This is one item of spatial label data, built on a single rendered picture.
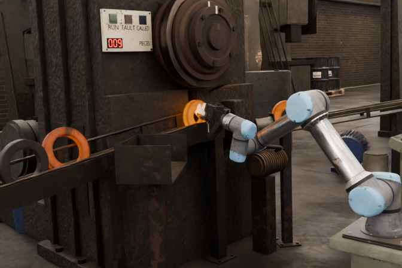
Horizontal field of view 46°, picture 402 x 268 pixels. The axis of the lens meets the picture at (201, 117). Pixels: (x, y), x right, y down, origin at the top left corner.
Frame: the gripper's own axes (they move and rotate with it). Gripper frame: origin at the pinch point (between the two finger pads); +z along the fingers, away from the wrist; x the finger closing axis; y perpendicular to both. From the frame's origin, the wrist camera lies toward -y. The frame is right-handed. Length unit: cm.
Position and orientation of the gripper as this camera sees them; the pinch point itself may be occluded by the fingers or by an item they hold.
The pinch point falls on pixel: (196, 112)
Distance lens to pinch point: 229.9
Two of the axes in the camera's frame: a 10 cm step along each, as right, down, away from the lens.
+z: -6.9, -3.1, 6.6
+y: 1.4, -9.5, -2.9
